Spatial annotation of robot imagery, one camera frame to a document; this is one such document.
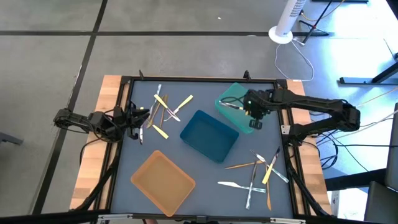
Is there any teal green plastic bin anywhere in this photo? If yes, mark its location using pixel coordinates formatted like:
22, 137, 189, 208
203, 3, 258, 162
215, 82, 265, 134

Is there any black power cable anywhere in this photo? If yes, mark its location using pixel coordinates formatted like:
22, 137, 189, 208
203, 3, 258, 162
332, 142, 398, 149

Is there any black desk base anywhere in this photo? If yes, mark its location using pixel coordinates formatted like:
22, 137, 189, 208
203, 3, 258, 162
338, 60, 398, 85

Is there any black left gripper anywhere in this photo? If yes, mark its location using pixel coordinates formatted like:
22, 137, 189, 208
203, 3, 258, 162
111, 105, 150, 140

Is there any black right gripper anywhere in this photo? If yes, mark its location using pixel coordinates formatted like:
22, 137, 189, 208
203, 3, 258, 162
243, 89, 276, 130

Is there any silver cutlery yellow handle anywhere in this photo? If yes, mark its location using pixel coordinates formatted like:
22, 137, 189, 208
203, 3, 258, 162
262, 146, 281, 185
151, 123, 170, 140

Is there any silver knife yellow handle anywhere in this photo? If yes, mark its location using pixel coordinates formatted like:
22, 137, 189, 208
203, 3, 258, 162
218, 100, 249, 114
154, 94, 181, 123

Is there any black floor beam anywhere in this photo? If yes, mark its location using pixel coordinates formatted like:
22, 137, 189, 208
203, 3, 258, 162
325, 167, 386, 192

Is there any black tripod stand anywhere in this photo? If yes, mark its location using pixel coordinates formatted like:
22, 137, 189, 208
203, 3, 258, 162
298, 0, 335, 44

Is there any silver aluminium extrusion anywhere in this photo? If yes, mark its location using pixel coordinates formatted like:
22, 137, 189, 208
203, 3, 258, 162
269, 217, 307, 224
98, 213, 134, 223

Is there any orange plastic bin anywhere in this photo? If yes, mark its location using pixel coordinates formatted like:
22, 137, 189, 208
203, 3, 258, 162
130, 149, 197, 217

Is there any white fan cable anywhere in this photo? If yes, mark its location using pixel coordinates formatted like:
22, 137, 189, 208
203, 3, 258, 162
274, 39, 315, 83

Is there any grey cabinet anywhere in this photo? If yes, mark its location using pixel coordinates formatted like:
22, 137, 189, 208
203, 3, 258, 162
363, 102, 398, 224

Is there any dark blue plastic bin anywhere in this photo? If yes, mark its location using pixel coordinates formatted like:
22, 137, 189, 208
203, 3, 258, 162
179, 109, 240, 164

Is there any grey furniture foot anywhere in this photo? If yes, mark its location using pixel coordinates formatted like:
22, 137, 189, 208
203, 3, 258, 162
0, 131, 24, 146

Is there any yellow floor cable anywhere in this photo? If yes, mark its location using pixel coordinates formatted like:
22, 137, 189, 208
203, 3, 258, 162
300, 0, 346, 22

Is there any grey-blue table mat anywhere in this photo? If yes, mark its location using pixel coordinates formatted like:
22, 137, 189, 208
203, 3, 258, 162
110, 80, 295, 218

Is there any white tower fan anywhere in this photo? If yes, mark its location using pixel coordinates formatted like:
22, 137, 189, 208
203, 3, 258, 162
268, 0, 308, 45

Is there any black floor cable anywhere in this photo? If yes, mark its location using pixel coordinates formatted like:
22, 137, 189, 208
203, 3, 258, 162
79, 136, 109, 166

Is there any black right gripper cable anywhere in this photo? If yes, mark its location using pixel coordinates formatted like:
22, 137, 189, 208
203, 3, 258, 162
228, 95, 247, 105

